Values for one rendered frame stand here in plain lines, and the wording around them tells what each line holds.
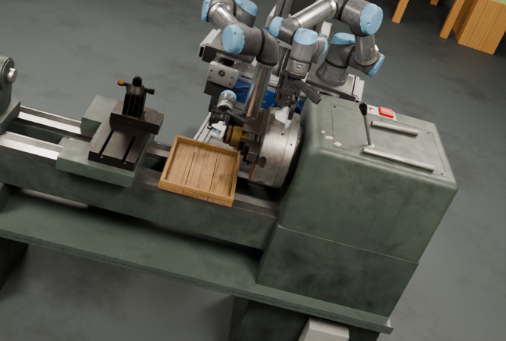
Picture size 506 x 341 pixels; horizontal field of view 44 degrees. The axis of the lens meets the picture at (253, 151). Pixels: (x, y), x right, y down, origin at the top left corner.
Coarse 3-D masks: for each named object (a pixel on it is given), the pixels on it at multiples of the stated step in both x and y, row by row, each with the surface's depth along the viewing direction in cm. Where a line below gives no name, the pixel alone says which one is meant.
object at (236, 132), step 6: (228, 126) 251; (234, 126) 251; (228, 132) 249; (234, 132) 249; (240, 132) 249; (246, 132) 252; (228, 138) 250; (234, 138) 249; (240, 138) 249; (246, 138) 251; (234, 144) 250
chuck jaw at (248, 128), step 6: (258, 108) 253; (258, 114) 253; (264, 114) 253; (252, 120) 252; (258, 120) 252; (264, 120) 253; (246, 126) 252; (252, 126) 252; (258, 126) 252; (252, 132) 252; (258, 132) 252
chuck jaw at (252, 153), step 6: (240, 144) 248; (246, 144) 246; (252, 144) 247; (258, 144) 249; (246, 150) 246; (252, 150) 243; (258, 150) 244; (252, 156) 242; (258, 156) 242; (258, 162) 241; (264, 162) 241
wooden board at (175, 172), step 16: (176, 144) 273; (192, 144) 276; (208, 144) 276; (176, 160) 263; (208, 160) 269; (224, 160) 273; (176, 176) 254; (192, 176) 257; (208, 176) 260; (224, 176) 263; (176, 192) 248; (192, 192) 247; (208, 192) 247; (224, 192) 254
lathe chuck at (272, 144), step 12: (276, 108) 250; (276, 120) 242; (264, 132) 242; (276, 132) 240; (288, 132) 241; (264, 144) 238; (276, 144) 239; (264, 156) 239; (276, 156) 239; (252, 168) 253; (264, 168) 241; (276, 168) 241; (252, 180) 249; (264, 180) 247
